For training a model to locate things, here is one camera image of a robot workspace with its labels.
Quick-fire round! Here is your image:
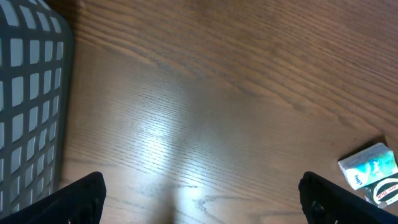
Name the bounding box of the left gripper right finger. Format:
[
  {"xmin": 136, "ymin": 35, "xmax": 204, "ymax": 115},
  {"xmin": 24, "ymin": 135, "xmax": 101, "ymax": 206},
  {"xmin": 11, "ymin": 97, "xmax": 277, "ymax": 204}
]
[{"xmin": 298, "ymin": 171, "xmax": 397, "ymax": 224}]

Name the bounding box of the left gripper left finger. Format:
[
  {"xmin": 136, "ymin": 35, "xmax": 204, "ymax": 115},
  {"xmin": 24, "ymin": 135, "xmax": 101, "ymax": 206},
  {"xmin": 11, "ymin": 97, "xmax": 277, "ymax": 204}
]
[{"xmin": 1, "ymin": 172, "xmax": 106, "ymax": 224}]

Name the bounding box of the light teal small packet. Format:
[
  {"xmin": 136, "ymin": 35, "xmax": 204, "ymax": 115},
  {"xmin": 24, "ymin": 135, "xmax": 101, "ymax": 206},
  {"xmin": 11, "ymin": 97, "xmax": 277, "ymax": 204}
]
[{"xmin": 338, "ymin": 142, "xmax": 397, "ymax": 190}]

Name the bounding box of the dark green round-label packet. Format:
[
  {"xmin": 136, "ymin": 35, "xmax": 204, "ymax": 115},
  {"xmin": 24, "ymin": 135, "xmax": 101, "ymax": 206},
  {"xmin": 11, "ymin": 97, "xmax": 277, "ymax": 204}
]
[{"xmin": 363, "ymin": 174, "xmax": 397, "ymax": 208}]

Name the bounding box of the grey plastic mesh basket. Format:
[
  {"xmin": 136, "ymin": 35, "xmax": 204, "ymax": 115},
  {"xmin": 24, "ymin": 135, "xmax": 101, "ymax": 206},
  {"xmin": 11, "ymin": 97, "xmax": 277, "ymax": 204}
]
[{"xmin": 1, "ymin": 0, "xmax": 74, "ymax": 217}]

